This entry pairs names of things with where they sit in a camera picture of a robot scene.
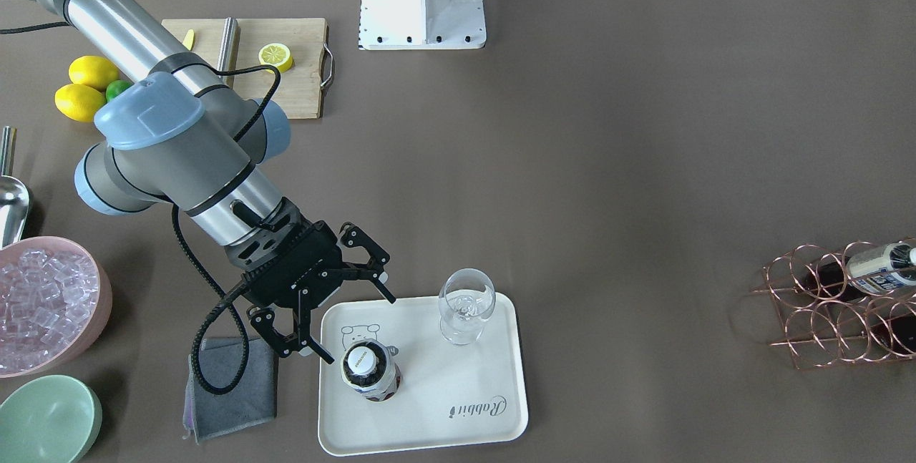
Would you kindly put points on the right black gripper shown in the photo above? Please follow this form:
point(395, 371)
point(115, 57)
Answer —
point(320, 245)

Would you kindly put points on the tea bottle front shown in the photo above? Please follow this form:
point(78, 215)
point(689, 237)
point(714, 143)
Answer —
point(370, 369)
point(896, 334)

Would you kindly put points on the tea bottle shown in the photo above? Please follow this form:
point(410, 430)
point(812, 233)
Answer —
point(370, 369)
point(876, 271)
point(896, 334)

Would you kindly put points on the copper wire bottle basket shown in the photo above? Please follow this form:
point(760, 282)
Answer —
point(822, 332)

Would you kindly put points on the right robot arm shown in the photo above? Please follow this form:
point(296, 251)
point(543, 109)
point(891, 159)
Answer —
point(180, 135)

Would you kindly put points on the tea bottle rear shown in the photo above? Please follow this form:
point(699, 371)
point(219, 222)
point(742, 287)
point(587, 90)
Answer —
point(876, 271)

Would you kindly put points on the clear wine glass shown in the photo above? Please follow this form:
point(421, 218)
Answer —
point(466, 302)

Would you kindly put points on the cream rabbit tray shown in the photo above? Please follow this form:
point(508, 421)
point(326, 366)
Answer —
point(449, 395)

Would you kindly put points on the grey folded cloth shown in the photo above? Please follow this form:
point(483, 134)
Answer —
point(252, 402)

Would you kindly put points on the bamboo cutting board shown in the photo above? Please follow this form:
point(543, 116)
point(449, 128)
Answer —
point(300, 93)

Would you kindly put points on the half lemon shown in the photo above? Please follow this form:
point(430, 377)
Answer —
point(277, 55)

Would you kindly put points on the steel muddler black tip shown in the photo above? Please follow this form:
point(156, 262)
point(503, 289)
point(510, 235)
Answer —
point(228, 48)

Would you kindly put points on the pink bowl of ice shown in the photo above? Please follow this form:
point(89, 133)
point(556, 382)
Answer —
point(56, 300)

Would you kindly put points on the mint green bowl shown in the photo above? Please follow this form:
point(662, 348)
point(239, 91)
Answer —
point(55, 418)

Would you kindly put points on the yellow plastic knife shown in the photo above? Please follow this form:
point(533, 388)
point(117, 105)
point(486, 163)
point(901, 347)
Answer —
point(188, 39)

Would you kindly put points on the green lime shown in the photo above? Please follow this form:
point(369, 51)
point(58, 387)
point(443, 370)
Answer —
point(116, 88)

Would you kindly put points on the whole lemon lower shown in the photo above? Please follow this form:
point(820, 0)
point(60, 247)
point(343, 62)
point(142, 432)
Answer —
point(79, 102)

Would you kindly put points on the whole lemon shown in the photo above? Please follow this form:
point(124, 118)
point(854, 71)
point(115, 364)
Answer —
point(94, 71)
point(79, 102)

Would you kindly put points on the steel ice scoop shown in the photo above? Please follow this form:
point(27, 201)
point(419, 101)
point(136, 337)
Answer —
point(15, 196)

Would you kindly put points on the whole lemon upper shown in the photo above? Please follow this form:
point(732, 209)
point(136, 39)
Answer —
point(94, 71)

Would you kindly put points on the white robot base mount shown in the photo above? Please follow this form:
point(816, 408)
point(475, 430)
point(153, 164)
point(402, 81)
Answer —
point(422, 25)

